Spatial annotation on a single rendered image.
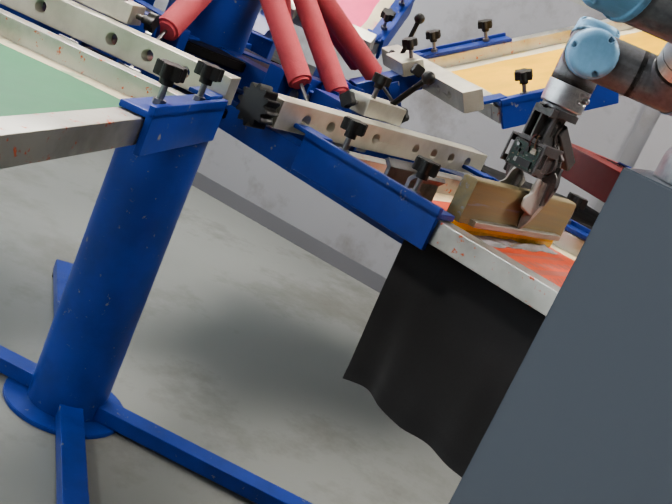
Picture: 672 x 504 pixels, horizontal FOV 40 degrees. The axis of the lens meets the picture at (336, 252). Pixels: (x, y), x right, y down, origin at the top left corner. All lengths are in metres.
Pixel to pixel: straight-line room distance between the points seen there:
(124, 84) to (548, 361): 0.94
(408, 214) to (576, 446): 0.67
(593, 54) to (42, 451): 1.54
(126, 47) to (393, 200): 0.52
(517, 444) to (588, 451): 0.06
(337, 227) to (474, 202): 3.13
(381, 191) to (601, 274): 0.70
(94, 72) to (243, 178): 3.34
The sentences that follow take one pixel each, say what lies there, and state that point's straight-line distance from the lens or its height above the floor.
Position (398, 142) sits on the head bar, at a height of 1.02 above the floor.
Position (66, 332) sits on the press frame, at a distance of 2.35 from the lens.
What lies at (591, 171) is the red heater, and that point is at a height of 1.07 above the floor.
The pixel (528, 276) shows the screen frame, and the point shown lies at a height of 0.99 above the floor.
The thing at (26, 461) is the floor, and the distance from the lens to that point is 2.27.
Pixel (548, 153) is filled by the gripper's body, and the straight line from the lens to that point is 1.57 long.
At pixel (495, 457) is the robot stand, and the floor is 0.93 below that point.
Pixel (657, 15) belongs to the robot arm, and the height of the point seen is 1.32.
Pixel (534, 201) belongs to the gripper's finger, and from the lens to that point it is 1.61.
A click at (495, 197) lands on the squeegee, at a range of 1.53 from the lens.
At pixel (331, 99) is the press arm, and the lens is 1.87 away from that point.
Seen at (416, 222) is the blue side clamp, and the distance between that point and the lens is 1.38.
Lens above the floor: 1.23
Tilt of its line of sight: 15 degrees down
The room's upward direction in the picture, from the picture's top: 24 degrees clockwise
